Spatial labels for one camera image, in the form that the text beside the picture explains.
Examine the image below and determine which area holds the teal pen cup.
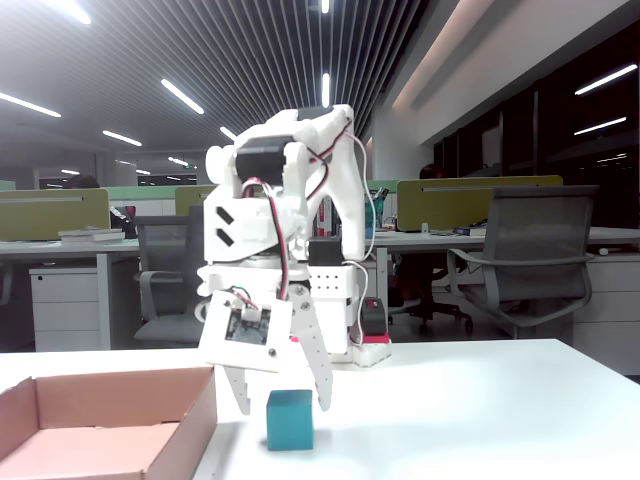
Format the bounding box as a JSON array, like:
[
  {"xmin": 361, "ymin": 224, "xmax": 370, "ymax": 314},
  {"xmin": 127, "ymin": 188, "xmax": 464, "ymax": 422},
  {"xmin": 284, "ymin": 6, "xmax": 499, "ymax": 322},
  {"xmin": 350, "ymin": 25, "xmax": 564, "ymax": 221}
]
[{"xmin": 364, "ymin": 187, "xmax": 390, "ymax": 240}]

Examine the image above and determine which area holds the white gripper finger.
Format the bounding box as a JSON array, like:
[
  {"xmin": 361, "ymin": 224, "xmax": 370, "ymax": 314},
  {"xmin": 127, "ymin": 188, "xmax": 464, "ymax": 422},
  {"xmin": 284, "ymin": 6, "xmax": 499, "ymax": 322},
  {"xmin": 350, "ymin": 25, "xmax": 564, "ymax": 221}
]
[
  {"xmin": 221, "ymin": 364, "xmax": 252, "ymax": 417},
  {"xmin": 289, "ymin": 284, "xmax": 335, "ymax": 413}
]

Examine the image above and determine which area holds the black bag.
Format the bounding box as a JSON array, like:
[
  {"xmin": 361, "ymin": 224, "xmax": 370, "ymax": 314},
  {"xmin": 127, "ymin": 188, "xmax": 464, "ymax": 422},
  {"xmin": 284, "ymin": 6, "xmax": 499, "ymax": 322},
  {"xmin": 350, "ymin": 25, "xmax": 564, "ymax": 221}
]
[{"xmin": 109, "ymin": 204, "xmax": 139, "ymax": 240}]

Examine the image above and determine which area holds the white office desk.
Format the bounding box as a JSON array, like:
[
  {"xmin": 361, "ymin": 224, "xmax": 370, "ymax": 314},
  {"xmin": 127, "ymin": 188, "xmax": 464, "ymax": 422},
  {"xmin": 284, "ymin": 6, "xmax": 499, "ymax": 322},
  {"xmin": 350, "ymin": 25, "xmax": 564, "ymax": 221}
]
[
  {"xmin": 0, "ymin": 238, "xmax": 142, "ymax": 351},
  {"xmin": 367, "ymin": 227, "xmax": 640, "ymax": 326}
]

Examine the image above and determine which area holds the blue cube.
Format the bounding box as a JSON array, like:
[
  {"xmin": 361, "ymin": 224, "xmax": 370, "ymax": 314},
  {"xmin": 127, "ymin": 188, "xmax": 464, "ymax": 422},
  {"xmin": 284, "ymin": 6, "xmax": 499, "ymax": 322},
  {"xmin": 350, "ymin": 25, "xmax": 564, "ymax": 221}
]
[{"xmin": 265, "ymin": 389, "xmax": 315, "ymax": 452}]

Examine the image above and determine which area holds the grey mesh office chair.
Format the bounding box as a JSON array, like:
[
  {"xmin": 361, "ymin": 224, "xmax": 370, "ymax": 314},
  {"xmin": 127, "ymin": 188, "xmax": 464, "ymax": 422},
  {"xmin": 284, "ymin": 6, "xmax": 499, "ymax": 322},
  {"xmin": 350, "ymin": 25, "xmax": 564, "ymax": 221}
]
[
  {"xmin": 446, "ymin": 184, "xmax": 600, "ymax": 341},
  {"xmin": 133, "ymin": 202, "xmax": 211, "ymax": 347}
]

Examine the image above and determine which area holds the stack of books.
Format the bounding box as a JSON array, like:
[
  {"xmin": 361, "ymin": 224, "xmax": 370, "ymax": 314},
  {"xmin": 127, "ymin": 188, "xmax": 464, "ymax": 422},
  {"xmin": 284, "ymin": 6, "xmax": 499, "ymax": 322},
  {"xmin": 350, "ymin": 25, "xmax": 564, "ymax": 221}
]
[{"xmin": 57, "ymin": 226, "xmax": 126, "ymax": 246}]

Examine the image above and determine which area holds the black red clamp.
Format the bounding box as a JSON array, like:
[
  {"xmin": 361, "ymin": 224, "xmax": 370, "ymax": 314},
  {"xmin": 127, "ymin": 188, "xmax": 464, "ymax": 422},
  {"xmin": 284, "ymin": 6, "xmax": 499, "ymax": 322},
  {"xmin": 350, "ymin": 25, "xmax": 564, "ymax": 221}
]
[{"xmin": 360, "ymin": 297, "xmax": 392, "ymax": 347}]

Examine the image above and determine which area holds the pale green desk divider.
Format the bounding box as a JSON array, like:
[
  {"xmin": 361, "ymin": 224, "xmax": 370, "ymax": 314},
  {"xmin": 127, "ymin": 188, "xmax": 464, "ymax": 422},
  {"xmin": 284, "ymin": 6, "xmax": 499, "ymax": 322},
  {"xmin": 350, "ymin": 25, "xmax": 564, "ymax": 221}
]
[{"xmin": 107, "ymin": 185, "xmax": 177, "ymax": 202}]

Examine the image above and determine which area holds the white wrist camera plate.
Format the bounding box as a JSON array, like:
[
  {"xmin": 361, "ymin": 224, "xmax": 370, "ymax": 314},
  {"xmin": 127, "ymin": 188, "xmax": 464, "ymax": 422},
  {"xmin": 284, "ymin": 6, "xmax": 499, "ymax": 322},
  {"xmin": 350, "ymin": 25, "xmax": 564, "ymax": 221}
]
[{"xmin": 198, "ymin": 288, "xmax": 295, "ymax": 375}]

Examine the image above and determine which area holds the black swivel chair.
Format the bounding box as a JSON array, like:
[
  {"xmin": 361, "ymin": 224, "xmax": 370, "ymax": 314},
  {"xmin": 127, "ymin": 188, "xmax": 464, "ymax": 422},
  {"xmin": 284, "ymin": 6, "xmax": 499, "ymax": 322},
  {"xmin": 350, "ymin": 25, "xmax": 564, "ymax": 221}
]
[{"xmin": 389, "ymin": 249, "xmax": 475, "ymax": 335}]

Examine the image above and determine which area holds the olive green desk divider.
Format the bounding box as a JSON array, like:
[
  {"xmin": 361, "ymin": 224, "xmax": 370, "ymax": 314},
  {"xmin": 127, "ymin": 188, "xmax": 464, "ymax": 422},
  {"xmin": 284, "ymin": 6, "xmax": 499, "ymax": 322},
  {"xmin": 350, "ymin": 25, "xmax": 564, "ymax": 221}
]
[
  {"xmin": 174, "ymin": 184, "xmax": 217, "ymax": 216},
  {"xmin": 396, "ymin": 174, "xmax": 565, "ymax": 233},
  {"xmin": 0, "ymin": 188, "xmax": 111, "ymax": 242}
]

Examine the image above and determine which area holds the white drawer cabinet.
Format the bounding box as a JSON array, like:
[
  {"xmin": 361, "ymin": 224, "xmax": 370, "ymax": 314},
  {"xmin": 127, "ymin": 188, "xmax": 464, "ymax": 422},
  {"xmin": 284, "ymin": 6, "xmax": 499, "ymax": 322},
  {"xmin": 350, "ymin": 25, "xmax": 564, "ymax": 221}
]
[
  {"xmin": 571, "ymin": 255, "xmax": 640, "ymax": 375},
  {"xmin": 28, "ymin": 266, "xmax": 101, "ymax": 352}
]

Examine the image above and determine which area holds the thin white cable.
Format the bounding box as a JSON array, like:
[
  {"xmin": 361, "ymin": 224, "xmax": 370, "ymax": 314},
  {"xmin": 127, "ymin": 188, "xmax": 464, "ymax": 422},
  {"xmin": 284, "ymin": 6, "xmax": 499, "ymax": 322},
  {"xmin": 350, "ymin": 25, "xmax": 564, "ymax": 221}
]
[{"xmin": 347, "ymin": 132, "xmax": 382, "ymax": 347}]

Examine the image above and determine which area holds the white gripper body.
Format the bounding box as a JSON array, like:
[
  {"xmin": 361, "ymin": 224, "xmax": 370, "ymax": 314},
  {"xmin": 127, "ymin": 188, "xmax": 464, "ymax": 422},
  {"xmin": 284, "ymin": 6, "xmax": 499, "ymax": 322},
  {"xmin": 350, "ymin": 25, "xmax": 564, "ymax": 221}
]
[{"xmin": 196, "ymin": 260, "xmax": 313, "ymax": 307}]

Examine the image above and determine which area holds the brown cardboard box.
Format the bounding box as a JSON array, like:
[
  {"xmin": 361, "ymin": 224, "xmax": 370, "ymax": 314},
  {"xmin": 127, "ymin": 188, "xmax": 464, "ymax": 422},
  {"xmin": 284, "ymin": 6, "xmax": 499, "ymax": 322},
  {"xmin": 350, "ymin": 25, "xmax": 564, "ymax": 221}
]
[{"xmin": 0, "ymin": 365, "xmax": 219, "ymax": 480}]

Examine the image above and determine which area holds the red black servo wire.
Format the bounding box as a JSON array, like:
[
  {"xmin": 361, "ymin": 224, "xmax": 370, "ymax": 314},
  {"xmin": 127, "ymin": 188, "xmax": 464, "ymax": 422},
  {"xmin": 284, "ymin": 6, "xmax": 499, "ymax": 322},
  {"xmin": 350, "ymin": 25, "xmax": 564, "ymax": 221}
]
[{"xmin": 241, "ymin": 177, "xmax": 292, "ymax": 303}]

